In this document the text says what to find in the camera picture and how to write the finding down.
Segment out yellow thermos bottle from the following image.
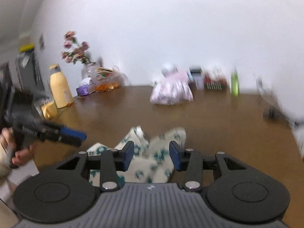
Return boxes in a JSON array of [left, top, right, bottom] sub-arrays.
[[49, 64, 74, 109]]

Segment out green spray bottle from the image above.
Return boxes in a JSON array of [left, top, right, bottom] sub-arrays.
[[230, 67, 239, 96]]

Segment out purple tissue box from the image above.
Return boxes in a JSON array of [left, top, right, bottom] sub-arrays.
[[76, 77, 96, 97]]

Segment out dark red tissue box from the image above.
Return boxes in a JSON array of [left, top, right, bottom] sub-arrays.
[[203, 74, 228, 91]]

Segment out small black box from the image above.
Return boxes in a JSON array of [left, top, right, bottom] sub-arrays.
[[189, 66, 203, 76]]

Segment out person left hand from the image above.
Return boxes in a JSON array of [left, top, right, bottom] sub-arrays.
[[1, 128, 35, 167]]

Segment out plastic snack bag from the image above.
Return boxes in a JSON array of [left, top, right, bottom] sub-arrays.
[[83, 64, 129, 92]]

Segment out white round speaker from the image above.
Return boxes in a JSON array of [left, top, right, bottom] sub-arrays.
[[161, 63, 176, 77]]

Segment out pink dried flowers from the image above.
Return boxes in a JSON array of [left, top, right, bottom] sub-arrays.
[[61, 31, 91, 65]]

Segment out pink folded garment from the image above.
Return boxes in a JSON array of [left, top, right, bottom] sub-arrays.
[[165, 70, 189, 83]]

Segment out cream green floral garment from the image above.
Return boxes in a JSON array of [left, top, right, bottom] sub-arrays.
[[85, 125, 187, 188]]

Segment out yellow pouch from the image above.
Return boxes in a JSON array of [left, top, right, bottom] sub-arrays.
[[41, 101, 58, 120]]

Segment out cream sweater left forearm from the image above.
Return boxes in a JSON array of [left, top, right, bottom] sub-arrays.
[[0, 145, 12, 185]]

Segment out white tin box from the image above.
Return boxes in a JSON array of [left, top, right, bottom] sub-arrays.
[[192, 74, 204, 90]]

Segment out pink floral ruffled dress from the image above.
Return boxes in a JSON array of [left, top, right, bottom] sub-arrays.
[[150, 79, 193, 105]]

